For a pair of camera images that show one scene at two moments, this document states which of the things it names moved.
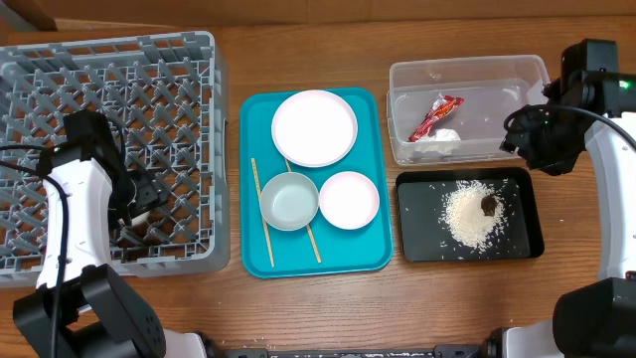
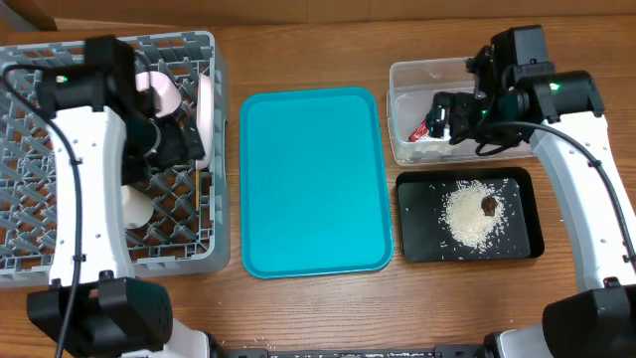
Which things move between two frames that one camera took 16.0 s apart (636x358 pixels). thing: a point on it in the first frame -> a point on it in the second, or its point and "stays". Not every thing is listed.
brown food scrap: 488,205 stays
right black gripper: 516,139 -> 456,107
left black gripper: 141,200 -> 185,144
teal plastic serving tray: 316,181 stays
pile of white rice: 463,215 stays
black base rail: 459,351 stays
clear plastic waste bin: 492,88 stays
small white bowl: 349,200 -> 170,96
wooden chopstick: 260,203 -> 197,189
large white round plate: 314,128 -> 206,117
